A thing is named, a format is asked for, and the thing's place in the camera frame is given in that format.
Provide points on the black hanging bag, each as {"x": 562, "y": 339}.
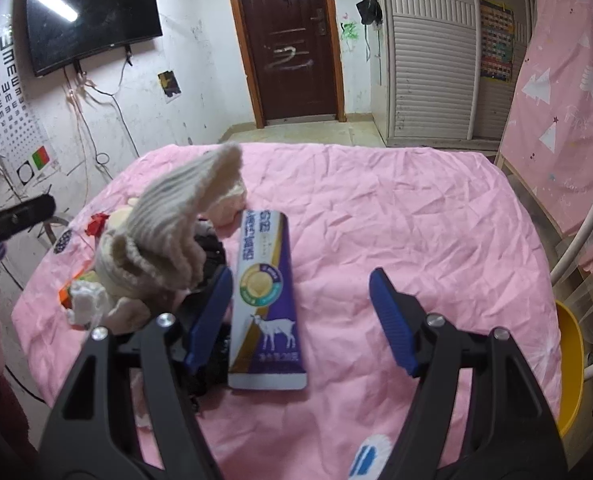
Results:
{"x": 370, "y": 12}

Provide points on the white louvered wardrobe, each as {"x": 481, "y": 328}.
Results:
{"x": 436, "y": 95}

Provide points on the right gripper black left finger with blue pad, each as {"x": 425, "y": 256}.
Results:
{"x": 91, "y": 432}

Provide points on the pink patterned bed curtain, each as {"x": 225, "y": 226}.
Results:
{"x": 547, "y": 146}

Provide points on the cream knitted sock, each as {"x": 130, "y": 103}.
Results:
{"x": 153, "y": 250}

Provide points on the pink bed sheet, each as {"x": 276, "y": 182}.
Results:
{"x": 445, "y": 227}

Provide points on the yellow plastic basin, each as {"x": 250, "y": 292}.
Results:
{"x": 572, "y": 368}

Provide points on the colourful wall chart poster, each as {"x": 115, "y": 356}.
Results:
{"x": 497, "y": 35}

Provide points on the eye chart poster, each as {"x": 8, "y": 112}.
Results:
{"x": 25, "y": 150}

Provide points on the black wall television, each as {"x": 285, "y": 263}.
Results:
{"x": 62, "y": 32}

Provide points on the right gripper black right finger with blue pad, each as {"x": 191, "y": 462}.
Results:
{"x": 510, "y": 431}

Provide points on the dark red wooden door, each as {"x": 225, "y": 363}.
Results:
{"x": 292, "y": 59}

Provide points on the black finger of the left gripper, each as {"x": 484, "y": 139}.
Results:
{"x": 25, "y": 215}

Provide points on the purple goat milk packet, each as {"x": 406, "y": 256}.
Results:
{"x": 265, "y": 346}

